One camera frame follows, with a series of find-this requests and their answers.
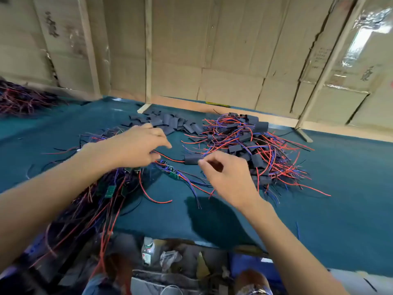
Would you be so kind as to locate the pale slanted wooden post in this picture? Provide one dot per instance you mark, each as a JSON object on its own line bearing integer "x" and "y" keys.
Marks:
{"x": 331, "y": 61}

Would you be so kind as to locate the blue container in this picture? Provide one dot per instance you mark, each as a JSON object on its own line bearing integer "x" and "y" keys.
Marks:
{"x": 253, "y": 268}

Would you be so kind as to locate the person's left hand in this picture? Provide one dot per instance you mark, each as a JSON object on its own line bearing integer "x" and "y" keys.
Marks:
{"x": 135, "y": 150}

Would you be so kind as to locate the crumpled white paper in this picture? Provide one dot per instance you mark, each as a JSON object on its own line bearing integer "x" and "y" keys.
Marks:
{"x": 170, "y": 260}

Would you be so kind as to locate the person's right forearm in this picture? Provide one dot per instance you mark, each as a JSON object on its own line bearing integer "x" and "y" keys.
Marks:
{"x": 295, "y": 261}

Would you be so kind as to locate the white plastic bottle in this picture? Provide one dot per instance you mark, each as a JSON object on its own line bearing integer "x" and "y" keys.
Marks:
{"x": 148, "y": 250}

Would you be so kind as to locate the pile of unsleeved wired boards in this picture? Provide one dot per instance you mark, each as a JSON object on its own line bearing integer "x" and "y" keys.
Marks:
{"x": 92, "y": 212}

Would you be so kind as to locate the person's left forearm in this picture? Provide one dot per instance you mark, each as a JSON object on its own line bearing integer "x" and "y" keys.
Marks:
{"x": 49, "y": 199}

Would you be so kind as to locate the thin wooden post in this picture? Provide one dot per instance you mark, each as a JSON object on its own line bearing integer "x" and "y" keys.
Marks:
{"x": 148, "y": 52}

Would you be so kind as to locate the pile of black sleeve pieces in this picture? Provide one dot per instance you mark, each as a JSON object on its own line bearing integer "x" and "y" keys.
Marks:
{"x": 172, "y": 123}

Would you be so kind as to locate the wooden ledge board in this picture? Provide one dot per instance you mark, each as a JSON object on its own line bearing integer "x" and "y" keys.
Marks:
{"x": 350, "y": 130}

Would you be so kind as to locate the pile of sleeved wired boards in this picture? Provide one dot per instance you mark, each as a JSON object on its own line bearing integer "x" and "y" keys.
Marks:
{"x": 258, "y": 150}

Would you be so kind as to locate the wide wooden post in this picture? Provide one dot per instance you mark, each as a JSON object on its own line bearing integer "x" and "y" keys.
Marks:
{"x": 89, "y": 52}

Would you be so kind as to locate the clear plastic sheet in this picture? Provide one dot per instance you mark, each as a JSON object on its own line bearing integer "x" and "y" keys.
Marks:
{"x": 368, "y": 40}

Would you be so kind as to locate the yellow strip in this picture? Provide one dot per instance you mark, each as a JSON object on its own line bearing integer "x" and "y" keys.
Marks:
{"x": 218, "y": 104}

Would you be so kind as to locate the person's right hand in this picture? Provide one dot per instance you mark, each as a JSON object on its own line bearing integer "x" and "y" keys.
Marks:
{"x": 236, "y": 181}

